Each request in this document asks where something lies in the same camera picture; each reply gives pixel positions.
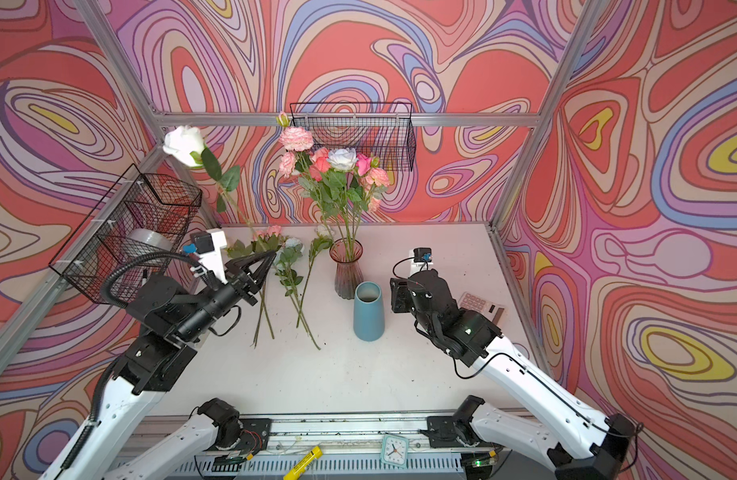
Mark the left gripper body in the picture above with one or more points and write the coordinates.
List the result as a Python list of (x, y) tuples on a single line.
[(219, 301)]

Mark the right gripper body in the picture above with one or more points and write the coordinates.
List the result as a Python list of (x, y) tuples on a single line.
[(404, 303)]

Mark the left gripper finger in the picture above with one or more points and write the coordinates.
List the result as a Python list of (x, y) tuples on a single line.
[(250, 268), (248, 288)]

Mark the teal ceramic vase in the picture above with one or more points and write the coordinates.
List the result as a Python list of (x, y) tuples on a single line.
[(368, 312)]

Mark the pink glass vase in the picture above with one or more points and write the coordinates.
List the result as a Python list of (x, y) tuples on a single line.
[(348, 271)]

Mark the salmon pink rose stem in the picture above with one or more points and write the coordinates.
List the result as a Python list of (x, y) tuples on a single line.
[(320, 164)]

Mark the large pink carnation stem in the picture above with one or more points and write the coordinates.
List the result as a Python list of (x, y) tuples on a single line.
[(297, 163)]

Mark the light pink carnation stem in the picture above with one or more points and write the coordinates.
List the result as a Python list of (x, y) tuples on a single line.
[(375, 184)]

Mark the dark pink rose stem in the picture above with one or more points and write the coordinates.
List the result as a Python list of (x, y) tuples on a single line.
[(363, 163)]

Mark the cream white rose stem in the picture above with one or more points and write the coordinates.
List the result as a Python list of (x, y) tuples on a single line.
[(187, 146)]

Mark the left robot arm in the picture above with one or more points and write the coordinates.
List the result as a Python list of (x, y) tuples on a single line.
[(173, 321)]

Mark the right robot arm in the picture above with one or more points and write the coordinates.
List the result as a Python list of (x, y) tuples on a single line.
[(565, 435)]

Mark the pink calculator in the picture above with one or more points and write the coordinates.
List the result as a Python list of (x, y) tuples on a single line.
[(488, 309)]

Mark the grey tape roll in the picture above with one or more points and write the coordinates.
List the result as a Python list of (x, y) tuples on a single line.
[(150, 238)]

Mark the teal alarm clock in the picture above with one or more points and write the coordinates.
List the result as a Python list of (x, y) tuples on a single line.
[(394, 451)]

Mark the yellow marker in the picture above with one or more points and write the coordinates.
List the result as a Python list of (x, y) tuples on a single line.
[(300, 468)]

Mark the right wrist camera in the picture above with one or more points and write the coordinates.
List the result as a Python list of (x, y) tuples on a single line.
[(421, 260)]

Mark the left wire basket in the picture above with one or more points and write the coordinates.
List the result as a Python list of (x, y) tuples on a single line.
[(141, 213)]

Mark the wire basket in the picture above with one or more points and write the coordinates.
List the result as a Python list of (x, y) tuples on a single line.
[(381, 129), (141, 213)]

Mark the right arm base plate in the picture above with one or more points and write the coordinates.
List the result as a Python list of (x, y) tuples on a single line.
[(443, 431)]

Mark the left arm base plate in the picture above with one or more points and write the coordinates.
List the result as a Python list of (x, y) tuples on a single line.
[(247, 435)]

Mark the back wire basket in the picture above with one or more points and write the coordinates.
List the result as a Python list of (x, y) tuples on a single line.
[(381, 129)]

